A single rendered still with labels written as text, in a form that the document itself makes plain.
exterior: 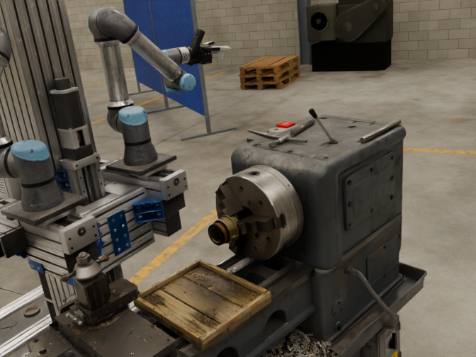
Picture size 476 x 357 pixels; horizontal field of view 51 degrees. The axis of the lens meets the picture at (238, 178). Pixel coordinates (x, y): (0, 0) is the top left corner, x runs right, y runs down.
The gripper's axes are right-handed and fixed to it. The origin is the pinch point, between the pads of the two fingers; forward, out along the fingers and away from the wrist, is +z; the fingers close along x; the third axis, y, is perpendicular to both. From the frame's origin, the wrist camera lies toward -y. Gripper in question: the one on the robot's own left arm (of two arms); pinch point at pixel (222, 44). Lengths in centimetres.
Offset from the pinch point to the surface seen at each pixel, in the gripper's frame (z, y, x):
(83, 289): -106, 36, 94
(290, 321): -42, 73, 107
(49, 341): -117, 56, 86
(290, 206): -38, 31, 99
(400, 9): 764, 122, -516
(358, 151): -5, 20, 98
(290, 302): -41, 66, 105
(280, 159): -29, 23, 83
